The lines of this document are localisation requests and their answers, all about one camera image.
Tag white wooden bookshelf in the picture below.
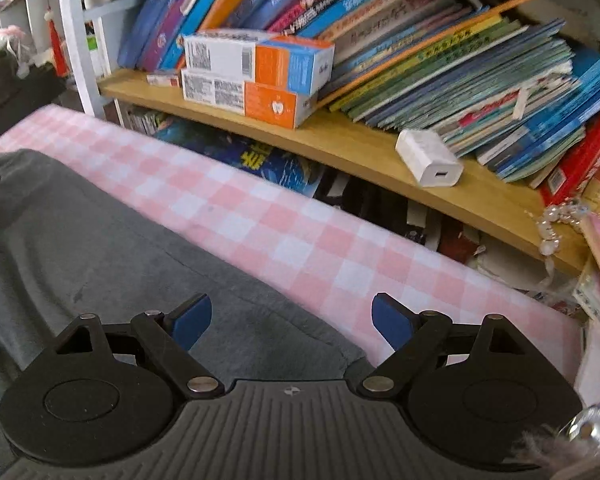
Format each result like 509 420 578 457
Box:
55 0 600 278

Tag pink checked cartoon table mat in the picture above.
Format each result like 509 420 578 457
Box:
0 104 583 396

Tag row of colourful books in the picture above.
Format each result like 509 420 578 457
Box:
117 0 600 183

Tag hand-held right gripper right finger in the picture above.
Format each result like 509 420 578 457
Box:
356 292 526 402

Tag red thick dictionaries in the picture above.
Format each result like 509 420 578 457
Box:
537 105 600 221

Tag pearl bead chain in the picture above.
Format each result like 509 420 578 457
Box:
537 199 591 257

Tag black bag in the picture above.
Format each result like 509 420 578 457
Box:
0 50 68 141

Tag white orange blue carton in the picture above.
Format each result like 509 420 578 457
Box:
182 30 336 96

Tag red tassel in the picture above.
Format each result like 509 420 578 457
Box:
44 7 71 78

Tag small red white box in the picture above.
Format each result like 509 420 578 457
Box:
146 71 183 88

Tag grey fur keychain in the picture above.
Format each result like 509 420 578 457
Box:
510 400 600 480

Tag white charger plug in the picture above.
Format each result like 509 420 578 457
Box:
395 129 465 188

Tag books beneath shelf board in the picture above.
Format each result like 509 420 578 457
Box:
120 102 546 306

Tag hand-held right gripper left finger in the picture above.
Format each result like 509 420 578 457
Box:
54 293 226 401

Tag grey sweatshirt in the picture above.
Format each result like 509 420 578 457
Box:
0 150 368 480

